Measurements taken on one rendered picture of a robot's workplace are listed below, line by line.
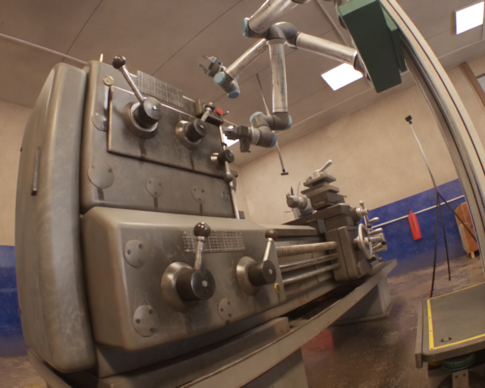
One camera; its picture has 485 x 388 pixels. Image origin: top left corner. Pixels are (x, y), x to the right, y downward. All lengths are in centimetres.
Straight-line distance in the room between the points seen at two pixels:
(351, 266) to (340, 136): 476
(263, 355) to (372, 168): 525
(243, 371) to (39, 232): 53
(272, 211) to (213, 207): 567
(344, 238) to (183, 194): 101
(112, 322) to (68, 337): 11
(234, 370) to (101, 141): 61
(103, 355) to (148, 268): 25
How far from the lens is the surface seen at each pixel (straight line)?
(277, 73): 167
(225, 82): 194
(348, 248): 157
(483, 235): 125
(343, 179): 589
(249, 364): 70
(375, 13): 116
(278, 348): 80
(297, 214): 223
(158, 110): 78
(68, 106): 74
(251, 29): 166
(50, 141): 68
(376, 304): 268
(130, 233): 52
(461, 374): 96
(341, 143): 607
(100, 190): 67
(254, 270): 68
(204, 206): 86
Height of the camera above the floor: 65
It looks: 17 degrees up
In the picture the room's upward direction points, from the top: 11 degrees counter-clockwise
